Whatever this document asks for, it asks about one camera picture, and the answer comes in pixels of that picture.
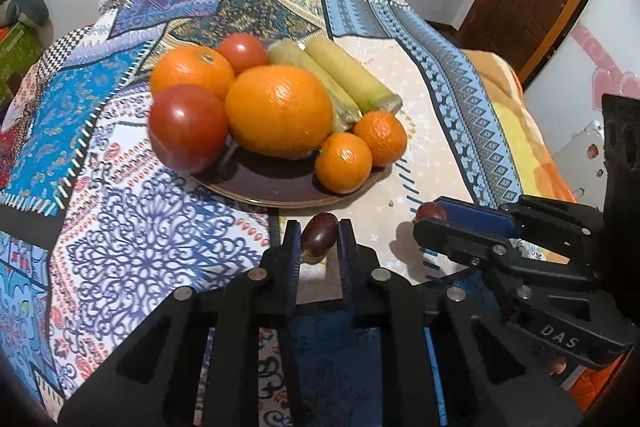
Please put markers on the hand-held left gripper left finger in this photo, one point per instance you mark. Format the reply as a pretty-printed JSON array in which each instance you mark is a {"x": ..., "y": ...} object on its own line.
[{"x": 292, "y": 257}]

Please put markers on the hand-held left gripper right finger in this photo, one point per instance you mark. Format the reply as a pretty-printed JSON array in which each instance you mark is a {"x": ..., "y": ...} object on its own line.
[{"x": 347, "y": 257}]

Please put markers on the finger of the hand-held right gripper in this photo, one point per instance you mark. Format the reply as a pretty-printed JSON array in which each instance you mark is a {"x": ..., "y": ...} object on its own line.
[
  {"x": 475, "y": 217},
  {"x": 450, "y": 234}
]

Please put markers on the dark red jujube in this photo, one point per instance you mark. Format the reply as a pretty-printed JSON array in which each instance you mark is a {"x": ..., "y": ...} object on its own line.
[{"x": 320, "y": 232}]

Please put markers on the dark purple round plate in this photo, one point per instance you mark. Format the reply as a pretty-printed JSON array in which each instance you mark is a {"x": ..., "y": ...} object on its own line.
[{"x": 260, "y": 184}]

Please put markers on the small mandarin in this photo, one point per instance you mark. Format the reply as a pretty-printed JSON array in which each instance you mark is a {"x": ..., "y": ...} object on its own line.
[
  {"x": 343, "y": 162},
  {"x": 382, "y": 138}
]

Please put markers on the large orange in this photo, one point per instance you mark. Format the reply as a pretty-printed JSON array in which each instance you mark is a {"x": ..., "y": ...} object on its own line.
[
  {"x": 192, "y": 69},
  {"x": 278, "y": 109}
]

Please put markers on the yellow-green sugarcane piece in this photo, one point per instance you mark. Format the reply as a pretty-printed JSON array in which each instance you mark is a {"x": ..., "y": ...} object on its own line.
[
  {"x": 312, "y": 74},
  {"x": 350, "y": 77}
]

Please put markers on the orange yellow blanket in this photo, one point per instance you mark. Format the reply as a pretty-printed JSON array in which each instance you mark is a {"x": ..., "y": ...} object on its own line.
[{"x": 520, "y": 127}]

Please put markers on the blue patchwork printed blanket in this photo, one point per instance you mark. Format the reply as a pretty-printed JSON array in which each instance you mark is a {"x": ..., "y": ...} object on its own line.
[{"x": 125, "y": 232}]

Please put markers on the pink heart stickers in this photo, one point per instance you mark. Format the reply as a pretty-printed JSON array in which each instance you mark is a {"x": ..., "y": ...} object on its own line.
[{"x": 607, "y": 72}]

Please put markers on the checkered patchwork blanket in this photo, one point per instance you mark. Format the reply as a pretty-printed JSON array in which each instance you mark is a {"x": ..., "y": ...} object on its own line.
[{"x": 65, "y": 49}]

